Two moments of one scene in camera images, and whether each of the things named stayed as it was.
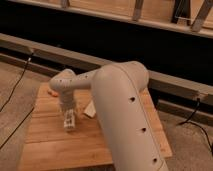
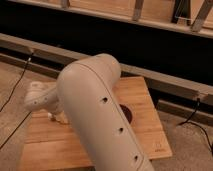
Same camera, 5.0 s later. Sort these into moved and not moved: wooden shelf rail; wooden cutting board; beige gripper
Moved: beige gripper
Not moved: wooden cutting board; wooden shelf rail
